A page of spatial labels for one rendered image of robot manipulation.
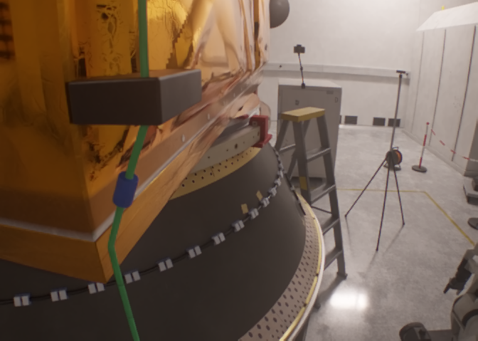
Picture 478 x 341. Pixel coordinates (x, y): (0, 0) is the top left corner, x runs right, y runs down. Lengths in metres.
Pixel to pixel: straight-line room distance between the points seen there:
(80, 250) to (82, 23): 0.18
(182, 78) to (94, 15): 0.08
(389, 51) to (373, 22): 0.90
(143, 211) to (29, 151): 0.14
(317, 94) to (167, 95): 4.29
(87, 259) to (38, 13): 0.19
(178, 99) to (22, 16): 0.12
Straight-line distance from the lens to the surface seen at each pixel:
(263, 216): 0.95
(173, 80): 0.21
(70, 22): 0.23
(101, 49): 0.24
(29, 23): 0.23
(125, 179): 0.21
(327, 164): 2.53
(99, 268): 0.28
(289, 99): 4.44
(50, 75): 0.23
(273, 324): 0.95
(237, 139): 0.83
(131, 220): 0.31
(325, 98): 4.48
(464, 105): 6.62
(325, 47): 8.48
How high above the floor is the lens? 1.94
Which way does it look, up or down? 20 degrees down
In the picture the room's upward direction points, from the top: straight up
